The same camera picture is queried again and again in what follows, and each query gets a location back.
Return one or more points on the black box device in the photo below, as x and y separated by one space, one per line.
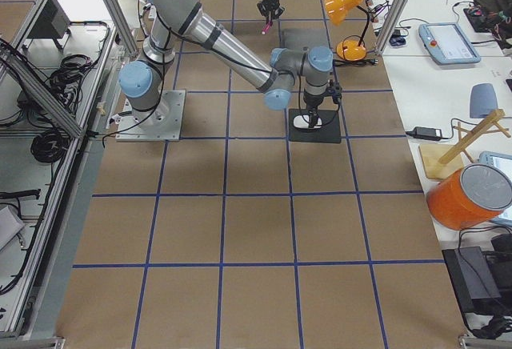
474 285

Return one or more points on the grey blue pad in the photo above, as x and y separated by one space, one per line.
483 100

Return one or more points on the black mousepad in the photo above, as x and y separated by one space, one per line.
327 129

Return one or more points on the wooden stand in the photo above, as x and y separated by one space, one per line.
441 160

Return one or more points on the orange desk lamp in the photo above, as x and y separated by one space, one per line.
351 49

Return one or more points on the pink highlighter pen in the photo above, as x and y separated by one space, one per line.
266 27

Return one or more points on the white computer mouse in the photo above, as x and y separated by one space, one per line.
305 122

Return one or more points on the orange cylindrical container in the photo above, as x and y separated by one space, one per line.
457 201

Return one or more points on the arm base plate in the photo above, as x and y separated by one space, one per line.
164 124

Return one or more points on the black power adapter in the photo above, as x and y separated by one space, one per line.
427 133

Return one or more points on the blue teach pendant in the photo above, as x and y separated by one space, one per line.
447 44

